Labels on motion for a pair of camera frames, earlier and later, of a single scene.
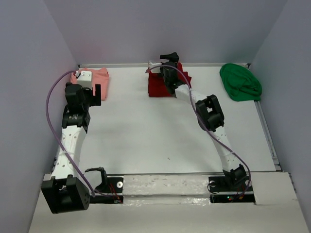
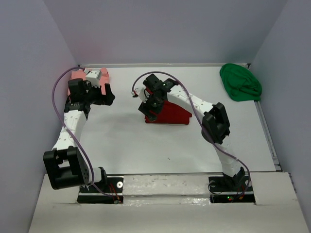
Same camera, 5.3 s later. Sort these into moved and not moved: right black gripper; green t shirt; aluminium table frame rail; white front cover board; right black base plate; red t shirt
Moved: right black gripper; red t shirt
Not moved: green t shirt; right black base plate; white front cover board; aluminium table frame rail
